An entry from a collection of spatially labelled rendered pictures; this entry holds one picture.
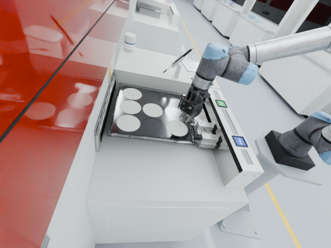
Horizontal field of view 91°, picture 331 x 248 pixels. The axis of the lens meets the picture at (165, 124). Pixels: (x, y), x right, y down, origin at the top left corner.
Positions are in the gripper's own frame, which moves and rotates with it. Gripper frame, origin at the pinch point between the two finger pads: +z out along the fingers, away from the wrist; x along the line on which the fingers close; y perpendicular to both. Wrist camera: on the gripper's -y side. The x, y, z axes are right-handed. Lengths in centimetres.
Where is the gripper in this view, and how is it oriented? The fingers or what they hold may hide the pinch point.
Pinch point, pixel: (186, 119)
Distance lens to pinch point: 79.7
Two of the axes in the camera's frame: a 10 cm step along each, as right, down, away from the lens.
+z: -2.4, 6.9, 6.8
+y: -6.3, 4.2, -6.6
